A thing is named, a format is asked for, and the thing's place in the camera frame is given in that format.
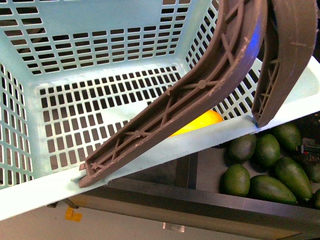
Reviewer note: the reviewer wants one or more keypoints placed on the dark green avocado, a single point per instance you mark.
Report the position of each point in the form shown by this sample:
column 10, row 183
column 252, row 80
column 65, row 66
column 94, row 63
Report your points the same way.
column 288, row 136

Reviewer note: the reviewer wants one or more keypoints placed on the yellow mango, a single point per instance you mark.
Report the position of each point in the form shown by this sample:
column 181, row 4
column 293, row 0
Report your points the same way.
column 208, row 118

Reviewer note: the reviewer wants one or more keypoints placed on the light blue plastic basket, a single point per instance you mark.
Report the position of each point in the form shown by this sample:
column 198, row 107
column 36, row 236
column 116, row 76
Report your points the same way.
column 73, row 72

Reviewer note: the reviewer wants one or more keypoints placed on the brown basket handle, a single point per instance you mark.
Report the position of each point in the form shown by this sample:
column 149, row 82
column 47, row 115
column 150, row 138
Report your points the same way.
column 289, row 43
column 235, row 44

